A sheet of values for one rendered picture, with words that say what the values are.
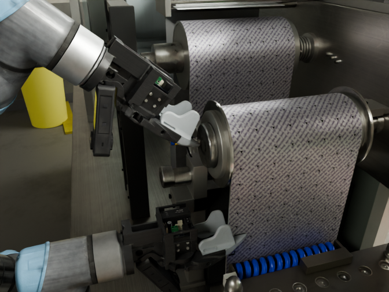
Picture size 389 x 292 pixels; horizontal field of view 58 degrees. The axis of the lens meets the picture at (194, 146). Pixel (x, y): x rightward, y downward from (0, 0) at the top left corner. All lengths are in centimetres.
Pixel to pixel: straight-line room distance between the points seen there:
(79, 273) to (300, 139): 39
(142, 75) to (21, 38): 16
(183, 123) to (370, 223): 48
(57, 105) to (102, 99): 327
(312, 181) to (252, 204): 11
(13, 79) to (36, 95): 319
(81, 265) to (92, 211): 49
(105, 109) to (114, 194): 60
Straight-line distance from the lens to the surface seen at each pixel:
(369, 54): 77
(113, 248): 56
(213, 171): 60
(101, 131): 53
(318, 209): 70
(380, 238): 114
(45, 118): 381
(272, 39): 79
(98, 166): 124
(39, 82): 367
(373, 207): 82
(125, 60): 51
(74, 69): 49
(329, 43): 86
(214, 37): 74
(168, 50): 76
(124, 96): 53
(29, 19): 49
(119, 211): 103
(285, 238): 70
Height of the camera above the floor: 153
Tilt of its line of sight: 28 degrees down
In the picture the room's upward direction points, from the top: straight up
